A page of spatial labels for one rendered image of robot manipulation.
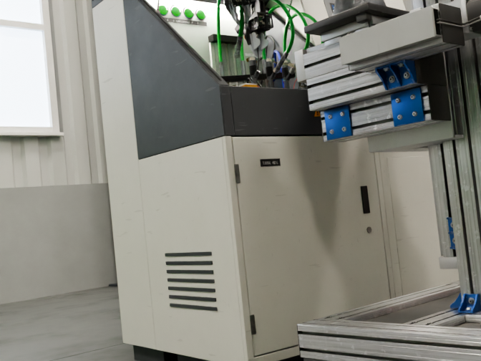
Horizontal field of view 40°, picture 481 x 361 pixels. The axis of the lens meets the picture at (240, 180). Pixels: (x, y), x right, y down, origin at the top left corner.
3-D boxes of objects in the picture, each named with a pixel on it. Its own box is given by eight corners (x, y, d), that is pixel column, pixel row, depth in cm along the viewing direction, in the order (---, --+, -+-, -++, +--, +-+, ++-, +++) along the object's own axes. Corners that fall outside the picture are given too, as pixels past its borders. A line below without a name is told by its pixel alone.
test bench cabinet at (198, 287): (250, 392, 199) (224, 135, 204) (157, 369, 246) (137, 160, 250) (401, 346, 242) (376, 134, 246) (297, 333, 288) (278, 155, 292)
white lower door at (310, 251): (255, 357, 201) (232, 136, 205) (250, 356, 203) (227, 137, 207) (394, 319, 240) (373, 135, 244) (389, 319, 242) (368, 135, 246)
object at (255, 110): (235, 135, 206) (230, 85, 207) (227, 137, 210) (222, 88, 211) (369, 134, 244) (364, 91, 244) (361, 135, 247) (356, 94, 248)
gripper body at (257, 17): (258, 27, 238) (254, -5, 238) (243, 34, 245) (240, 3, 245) (274, 29, 242) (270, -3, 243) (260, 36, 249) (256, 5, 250)
